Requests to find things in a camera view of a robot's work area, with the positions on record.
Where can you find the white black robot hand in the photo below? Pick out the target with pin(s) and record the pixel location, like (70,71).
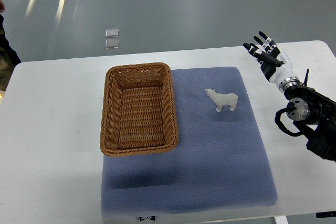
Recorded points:
(274,62)

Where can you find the white toy bear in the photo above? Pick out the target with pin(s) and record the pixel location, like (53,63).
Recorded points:
(222,100)

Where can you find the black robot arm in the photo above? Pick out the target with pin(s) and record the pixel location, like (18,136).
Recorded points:
(308,113)

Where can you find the brown wicker basket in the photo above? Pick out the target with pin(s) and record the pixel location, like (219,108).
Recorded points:
(138,112)

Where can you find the blue-grey foam mat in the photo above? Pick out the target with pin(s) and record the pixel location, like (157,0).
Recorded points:
(220,161)

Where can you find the black table control panel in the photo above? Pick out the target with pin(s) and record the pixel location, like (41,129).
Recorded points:
(328,214)

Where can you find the upper floor plate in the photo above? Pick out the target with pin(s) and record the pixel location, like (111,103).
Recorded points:
(112,32)

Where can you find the floor plate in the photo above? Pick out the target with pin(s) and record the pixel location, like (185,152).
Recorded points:
(112,32)
(112,43)

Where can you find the lower floor plate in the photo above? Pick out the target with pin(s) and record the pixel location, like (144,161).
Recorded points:
(112,43)

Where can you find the person at left edge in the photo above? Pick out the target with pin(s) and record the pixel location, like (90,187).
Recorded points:
(9,57)

